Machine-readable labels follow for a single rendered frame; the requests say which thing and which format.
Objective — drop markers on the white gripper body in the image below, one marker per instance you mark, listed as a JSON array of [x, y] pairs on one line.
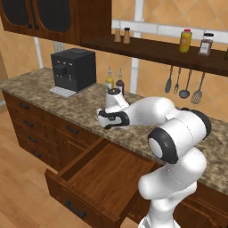
[[102, 120]]

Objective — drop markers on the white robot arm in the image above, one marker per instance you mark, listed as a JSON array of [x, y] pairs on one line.
[[178, 133]]

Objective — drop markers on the wooden drawer front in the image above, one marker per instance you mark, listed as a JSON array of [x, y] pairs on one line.
[[35, 111], [41, 129], [44, 145], [47, 160], [86, 135]]

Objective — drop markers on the open wooden drawer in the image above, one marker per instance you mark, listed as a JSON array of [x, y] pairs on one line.
[[104, 175]]

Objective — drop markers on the yellow oil bottle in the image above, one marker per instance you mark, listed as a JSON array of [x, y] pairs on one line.
[[109, 81]]

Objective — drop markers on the dark vinegar bottle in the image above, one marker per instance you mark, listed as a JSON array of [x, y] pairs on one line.
[[120, 83]]

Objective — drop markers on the wooden base cabinet door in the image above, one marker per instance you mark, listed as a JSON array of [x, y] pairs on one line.
[[69, 150]]

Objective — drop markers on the black coffee machine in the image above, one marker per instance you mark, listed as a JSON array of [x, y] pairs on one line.
[[75, 69]]

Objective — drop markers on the grey hanging spoon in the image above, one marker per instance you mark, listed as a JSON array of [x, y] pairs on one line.
[[168, 84]]

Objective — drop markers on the grey hanging fork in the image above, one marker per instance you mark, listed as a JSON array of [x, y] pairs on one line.
[[177, 84]]

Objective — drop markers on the grey hanging ladle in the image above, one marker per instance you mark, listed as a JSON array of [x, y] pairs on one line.
[[184, 93]]

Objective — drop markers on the brown shaker with white cap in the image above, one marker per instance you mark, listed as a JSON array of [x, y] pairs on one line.
[[118, 35]]

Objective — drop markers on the brown shaker with black cap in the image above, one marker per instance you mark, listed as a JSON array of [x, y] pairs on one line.
[[126, 36]]

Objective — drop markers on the grey hanging slotted spatula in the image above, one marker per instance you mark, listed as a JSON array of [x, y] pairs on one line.
[[197, 96]]

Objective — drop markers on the yellow bottle with red cap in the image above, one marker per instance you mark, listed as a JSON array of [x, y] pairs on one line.
[[185, 41]]

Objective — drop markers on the clear spice jar black lid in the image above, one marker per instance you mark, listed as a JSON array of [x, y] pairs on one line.
[[206, 45]]

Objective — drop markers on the dark wooden wall shelf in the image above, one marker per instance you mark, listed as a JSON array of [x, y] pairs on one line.
[[154, 52]]

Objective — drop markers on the dark wooden wall cabinet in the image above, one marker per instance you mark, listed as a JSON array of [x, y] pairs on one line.
[[89, 17]]

